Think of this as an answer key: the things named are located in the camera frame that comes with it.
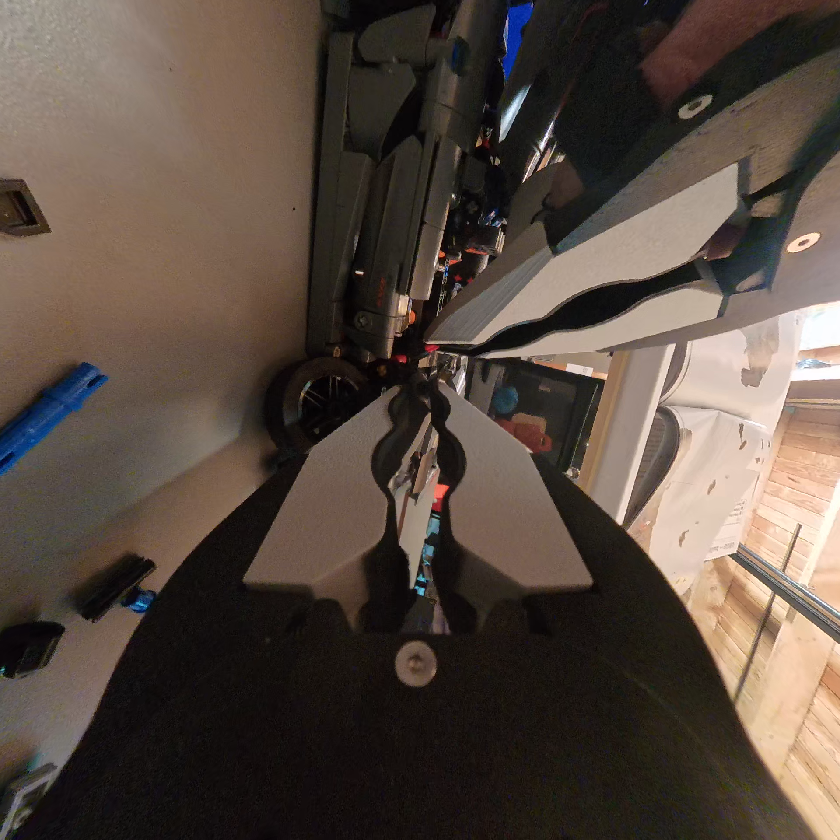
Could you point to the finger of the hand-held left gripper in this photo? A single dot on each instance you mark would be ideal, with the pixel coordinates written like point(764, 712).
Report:
point(643, 318)
point(623, 243)

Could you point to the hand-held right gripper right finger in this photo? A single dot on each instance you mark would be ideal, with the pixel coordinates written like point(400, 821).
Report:
point(512, 518)

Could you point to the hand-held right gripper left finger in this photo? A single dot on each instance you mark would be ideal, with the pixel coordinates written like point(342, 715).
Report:
point(321, 518)

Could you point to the grey lego car model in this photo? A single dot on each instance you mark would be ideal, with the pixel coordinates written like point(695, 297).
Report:
point(394, 197)

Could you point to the lego instruction booklet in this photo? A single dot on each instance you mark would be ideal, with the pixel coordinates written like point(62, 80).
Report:
point(715, 426)

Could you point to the cluster of small lego connectors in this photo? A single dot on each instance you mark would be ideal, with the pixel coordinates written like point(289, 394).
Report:
point(115, 587)

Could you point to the blue lego pin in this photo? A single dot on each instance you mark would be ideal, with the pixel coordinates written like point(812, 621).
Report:
point(46, 420)

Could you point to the small black lego bush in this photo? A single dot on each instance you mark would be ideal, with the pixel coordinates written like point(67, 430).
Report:
point(23, 210)

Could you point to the person's left hand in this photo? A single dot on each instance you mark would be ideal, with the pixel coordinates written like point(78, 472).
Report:
point(702, 46)

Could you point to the white book stand ledge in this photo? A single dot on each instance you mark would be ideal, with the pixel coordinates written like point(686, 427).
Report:
point(623, 426)

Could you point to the black shelf unit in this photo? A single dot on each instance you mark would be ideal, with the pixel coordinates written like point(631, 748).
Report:
point(571, 407)

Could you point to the white paper sign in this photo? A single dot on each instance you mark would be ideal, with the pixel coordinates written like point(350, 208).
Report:
point(730, 528)

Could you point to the black metal rail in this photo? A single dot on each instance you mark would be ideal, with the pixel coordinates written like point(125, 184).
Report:
point(787, 590)

